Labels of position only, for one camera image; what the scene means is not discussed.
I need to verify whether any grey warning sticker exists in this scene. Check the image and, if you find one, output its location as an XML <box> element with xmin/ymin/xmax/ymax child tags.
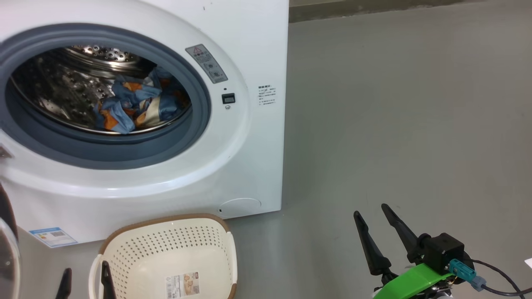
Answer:
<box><xmin>185</xmin><ymin>44</ymin><xmax>228</xmax><ymax>84</ymax></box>

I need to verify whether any cream perforated laundry basket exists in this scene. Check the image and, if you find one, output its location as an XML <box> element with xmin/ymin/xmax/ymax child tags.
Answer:
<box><xmin>88</xmin><ymin>214</ymin><xmax>238</xmax><ymax>299</ymax></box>

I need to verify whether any paper product label sticker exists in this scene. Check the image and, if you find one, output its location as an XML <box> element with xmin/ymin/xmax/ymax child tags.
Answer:
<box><xmin>165</xmin><ymin>272</ymin><xmax>200</xmax><ymax>299</ymax></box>

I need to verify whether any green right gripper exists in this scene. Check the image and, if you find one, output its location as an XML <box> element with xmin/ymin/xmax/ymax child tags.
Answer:
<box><xmin>354</xmin><ymin>203</ymin><xmax>453</xmax><ymax>299</ymax></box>

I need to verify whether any white front-load washing machine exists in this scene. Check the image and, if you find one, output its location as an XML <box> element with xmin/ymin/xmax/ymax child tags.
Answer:
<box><xmin>0</xmin><ymin>0</ymin><xmax>289</xmax><ymax>245</ymax></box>

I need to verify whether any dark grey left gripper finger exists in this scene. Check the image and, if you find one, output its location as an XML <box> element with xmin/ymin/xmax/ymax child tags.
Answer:
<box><xmin>56</xmin><ymin>268</ymin><xmax>72</xmax><ymax>299</ymax></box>
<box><xmin>101</xmin><ymin>261</ymin><xmax>117</xmax><ymax>299</ymax></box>

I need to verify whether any black cable with teal connector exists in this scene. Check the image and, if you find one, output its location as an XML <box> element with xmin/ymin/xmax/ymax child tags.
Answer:
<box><xmin>449</xmin><ymin>259</ymin><xmax>532</xmax><ymax>297</ymax></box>

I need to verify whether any blue energy label sticker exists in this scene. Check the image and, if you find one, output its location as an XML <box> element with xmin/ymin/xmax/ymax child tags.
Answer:
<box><xmin>29</xmin><ymin>227</ymin><xmax>78</xmax><ymax>248</ymax></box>

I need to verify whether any blue cartoon print clothing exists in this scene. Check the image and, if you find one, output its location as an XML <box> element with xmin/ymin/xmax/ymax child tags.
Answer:
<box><xmin>94</xmin><ymin>66</ymin><xmax>192</xmax><ymax>134</ymax></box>

